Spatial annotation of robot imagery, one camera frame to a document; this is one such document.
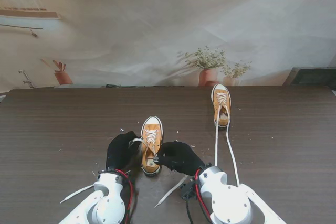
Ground red right wrist cable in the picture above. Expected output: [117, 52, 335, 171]
[194, 170, 212, 218]

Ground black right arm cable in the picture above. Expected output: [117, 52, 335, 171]
[185, 199, 194, 224]

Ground red wrist cable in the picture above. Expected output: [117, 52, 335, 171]
[114, 170, 136, 224]
[194, 170, 212, 218]

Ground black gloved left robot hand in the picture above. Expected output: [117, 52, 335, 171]
[106, 131, 142, 172]

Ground black right wrist box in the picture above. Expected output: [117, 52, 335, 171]
[180, 182, 197, 201]

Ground printed kitchen backdrop cloth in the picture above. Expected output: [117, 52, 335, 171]
[0, 0, 336, 90]

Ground red left wrist cable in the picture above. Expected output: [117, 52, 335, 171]
[114, 170, 136, 224]

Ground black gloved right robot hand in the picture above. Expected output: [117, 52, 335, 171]
[153, 141, 207, 176]

